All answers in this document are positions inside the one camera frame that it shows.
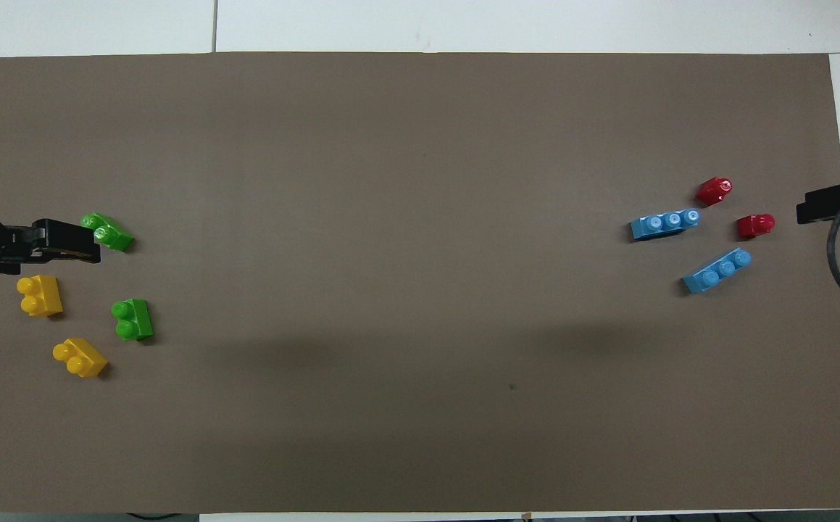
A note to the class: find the green two-stud toy block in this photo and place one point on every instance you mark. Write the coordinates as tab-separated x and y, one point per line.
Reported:
117	238
133	320

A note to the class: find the blue three-stud toy block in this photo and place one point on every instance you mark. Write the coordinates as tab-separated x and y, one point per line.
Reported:
662	225
717	271

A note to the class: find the yellow two-stud toy block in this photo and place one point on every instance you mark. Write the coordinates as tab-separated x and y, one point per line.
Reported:
81	357
40	296

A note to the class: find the red single-stud toy block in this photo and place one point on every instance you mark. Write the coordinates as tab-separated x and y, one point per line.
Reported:
713	191
755	225

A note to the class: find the brown table mat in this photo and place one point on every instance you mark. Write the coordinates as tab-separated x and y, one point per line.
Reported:
391	254

